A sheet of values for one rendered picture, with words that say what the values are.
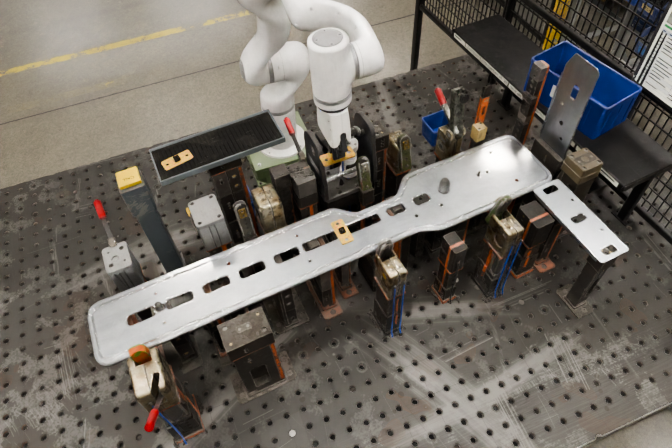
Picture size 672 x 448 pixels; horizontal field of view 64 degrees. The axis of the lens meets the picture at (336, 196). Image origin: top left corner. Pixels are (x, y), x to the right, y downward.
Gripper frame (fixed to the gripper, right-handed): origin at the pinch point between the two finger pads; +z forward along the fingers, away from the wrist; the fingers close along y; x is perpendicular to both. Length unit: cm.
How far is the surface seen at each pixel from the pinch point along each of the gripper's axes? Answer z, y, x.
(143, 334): 30, 11, -59
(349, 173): 30.0, -15.9, 9.1
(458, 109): 18, -15, 45
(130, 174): 14, -29, -51
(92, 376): 60, 0, -83
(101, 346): 30, 10, -70
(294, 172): 23.6, -17.9, -7.4
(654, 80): 13, 3, 100
